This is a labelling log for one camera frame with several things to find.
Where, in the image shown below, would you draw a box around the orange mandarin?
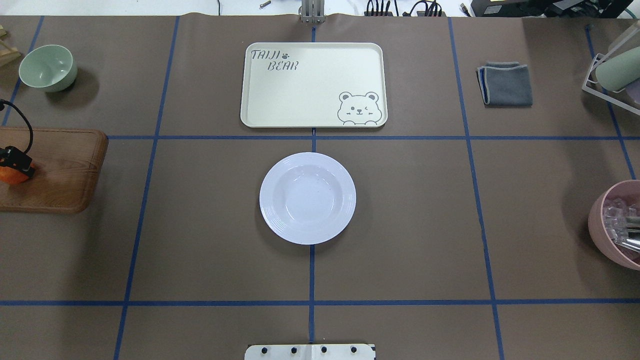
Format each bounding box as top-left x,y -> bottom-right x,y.
0,162 -> 35,185

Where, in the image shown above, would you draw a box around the green ceramic bowl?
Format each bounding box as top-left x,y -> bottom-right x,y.
18,44 -> 78,93

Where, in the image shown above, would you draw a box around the white wire cup rack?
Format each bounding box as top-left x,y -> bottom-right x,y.
581,20 -> 640,117

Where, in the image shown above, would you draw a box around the clear plastic ice pieces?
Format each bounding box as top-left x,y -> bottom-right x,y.
602,198 -> 640,252

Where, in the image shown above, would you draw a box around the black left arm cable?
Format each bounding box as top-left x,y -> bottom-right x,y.
0,98 -> 35,153

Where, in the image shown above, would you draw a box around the pink bowl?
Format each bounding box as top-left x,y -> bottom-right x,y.
587,180 -> 640,271

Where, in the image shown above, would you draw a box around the green cup on rack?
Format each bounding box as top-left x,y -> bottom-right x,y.
595,47 -> 640,92

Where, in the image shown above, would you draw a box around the wooden cup rack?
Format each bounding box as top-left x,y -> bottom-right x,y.
0,25 -> 22,66

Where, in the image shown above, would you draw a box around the aluminium frame post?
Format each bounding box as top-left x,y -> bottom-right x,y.
298,0 -> 326,25

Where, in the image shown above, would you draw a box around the grey folded cloth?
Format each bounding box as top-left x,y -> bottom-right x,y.
476,61 -> 533,107

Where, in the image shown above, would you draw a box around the cream bear tray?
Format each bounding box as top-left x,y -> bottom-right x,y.
240,42 -> 388,128

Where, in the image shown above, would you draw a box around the wooden cutting board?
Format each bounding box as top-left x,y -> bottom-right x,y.
0,127 -> 109,214

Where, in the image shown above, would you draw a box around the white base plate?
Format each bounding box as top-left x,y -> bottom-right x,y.
244,343 -> 377,360

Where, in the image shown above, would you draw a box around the purple cup on rack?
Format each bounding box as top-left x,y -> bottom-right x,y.
624,79 -> 640,105

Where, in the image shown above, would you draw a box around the metal scoop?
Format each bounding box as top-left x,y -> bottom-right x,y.
613,216 -> 640,252

